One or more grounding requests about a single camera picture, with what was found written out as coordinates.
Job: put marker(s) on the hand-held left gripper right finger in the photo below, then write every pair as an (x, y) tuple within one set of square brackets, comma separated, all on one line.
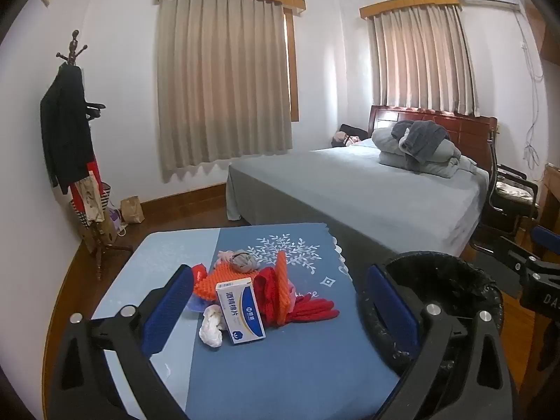
[(393, 310)]

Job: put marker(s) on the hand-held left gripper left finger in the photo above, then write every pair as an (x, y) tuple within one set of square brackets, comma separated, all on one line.
[(168, 310)]

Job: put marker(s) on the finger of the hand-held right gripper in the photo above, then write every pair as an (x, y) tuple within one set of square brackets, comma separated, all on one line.
[(523, 260), (547, 241)]

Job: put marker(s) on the clear plastic wrapper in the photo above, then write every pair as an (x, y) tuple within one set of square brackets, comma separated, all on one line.
[(196, 304)]

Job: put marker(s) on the white tissue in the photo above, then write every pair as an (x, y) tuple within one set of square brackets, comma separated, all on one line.
[(212, 328)]

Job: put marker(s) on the red plastic bag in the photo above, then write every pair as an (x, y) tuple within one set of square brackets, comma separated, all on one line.
[(200, 272)]

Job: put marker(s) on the orange foam net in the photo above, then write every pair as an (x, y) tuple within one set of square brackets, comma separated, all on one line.
[(284, 284), (218, 278)]

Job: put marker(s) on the black bin with bag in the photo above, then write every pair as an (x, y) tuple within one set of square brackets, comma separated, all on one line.
[(442, 273)]

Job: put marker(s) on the white and blue carton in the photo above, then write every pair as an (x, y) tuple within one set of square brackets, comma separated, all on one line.
[(240, 313)]

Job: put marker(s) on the wooden desk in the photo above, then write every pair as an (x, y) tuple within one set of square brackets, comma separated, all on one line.
[(552, 197)]

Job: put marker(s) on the black office chair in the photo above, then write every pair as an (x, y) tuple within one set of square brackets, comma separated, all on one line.
[(512, 192)]

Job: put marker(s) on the knotted pink sock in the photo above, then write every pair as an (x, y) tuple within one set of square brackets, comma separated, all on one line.
[(225, 257)]

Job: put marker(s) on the wooden coat rack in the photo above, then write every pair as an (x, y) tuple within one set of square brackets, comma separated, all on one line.
[(103, 249)]

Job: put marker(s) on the knotted grey sock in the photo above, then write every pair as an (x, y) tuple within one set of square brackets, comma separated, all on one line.
[(245, 262)]

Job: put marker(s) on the brown cardboard bag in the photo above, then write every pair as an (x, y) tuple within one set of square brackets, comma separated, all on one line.
[(103, 236)]

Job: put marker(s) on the purple and white bag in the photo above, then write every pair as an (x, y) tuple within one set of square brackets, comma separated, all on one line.
[(116, 218)]

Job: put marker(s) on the brown paper bag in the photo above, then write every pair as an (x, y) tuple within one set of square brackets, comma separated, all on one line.
[(132, 210)]

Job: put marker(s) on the blue leaf-print tablecloth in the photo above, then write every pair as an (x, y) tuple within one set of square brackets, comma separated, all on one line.
[(288, 372)]

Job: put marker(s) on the folded grey quilt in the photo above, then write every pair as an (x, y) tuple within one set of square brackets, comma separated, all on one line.
[(442, 159)]

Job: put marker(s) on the striped bag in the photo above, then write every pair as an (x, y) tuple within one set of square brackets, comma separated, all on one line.
[(106, 194)]

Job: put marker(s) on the beige tote bag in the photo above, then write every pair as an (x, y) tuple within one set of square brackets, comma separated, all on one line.
[(92, 201)]

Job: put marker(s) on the wooden headboard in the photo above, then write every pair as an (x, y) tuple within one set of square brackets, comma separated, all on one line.
[(468, 129)]

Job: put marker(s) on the bed with grey sheet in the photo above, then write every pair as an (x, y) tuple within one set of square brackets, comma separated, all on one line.
[(332, 183)]

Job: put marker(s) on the dark grey garment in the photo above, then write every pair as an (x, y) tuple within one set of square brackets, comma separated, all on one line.
[(422, 138)]

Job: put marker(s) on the red garment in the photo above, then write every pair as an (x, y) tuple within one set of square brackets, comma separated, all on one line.
[(91, 170)]

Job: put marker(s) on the pale pillow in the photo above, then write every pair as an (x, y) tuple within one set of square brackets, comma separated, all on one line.
[(367, 143)]

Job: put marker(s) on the pink bundle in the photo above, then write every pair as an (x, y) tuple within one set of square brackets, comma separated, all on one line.
[(340, 139)]

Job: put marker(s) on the black bag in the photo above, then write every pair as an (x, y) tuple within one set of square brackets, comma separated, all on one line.
[(356, 131)]

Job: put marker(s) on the black jacket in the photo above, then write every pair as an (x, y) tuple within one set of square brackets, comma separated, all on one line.
[(65, 131)]

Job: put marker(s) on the wide beige curtain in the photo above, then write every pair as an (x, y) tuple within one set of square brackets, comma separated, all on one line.
[(218, 83)]

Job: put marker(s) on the wooden window frame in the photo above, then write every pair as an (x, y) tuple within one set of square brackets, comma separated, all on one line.
[(292, 61)]

